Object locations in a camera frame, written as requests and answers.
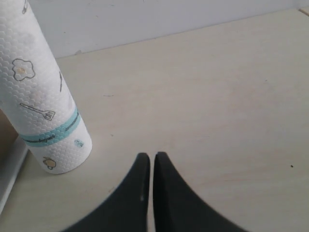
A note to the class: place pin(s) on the printed white paper towel roll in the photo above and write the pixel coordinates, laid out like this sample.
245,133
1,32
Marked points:
34,95

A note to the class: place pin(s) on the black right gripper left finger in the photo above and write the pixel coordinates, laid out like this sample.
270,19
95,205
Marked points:
125,210

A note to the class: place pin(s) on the white rectangular plastic tray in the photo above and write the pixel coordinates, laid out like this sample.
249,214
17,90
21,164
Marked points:
10,168

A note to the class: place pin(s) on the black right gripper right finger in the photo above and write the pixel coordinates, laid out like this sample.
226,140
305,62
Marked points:
177,208

